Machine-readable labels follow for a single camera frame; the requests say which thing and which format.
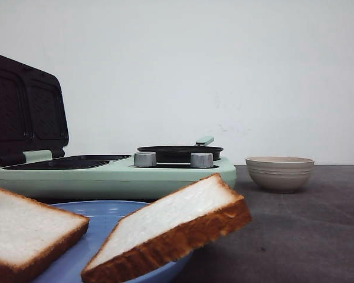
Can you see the white bread slice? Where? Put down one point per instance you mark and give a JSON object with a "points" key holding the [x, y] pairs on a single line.
{"points": [[168, 230], [33, 235]]}

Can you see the beige ribbed ceramic bowl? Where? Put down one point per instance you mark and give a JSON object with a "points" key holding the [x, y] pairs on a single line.
{"points": [[279, 174]]}

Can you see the breakfast maker hinged lid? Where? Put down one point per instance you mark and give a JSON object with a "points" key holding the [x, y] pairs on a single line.
{"points": [[32, 114]]}

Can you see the mint green breakfast maker base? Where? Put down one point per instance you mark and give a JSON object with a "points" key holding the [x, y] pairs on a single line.
{"points": [[102, 176]]}

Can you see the black round frying pan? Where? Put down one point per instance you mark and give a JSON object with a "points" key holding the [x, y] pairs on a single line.
{"points": [[182, 154]]}

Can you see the right silver control knob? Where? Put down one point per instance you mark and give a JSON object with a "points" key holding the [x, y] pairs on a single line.
{"points": [[201, 160]]}

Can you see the silver control knob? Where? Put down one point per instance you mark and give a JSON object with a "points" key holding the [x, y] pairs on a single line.
{"points": [[145, 159], [201, 160]]}

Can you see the left silver control knob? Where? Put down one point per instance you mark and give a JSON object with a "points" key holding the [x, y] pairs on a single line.
{"points": [[145, 159]]}

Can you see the blue plastic plate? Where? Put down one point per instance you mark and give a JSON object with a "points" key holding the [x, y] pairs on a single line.
{"points": [[104, 215]]}

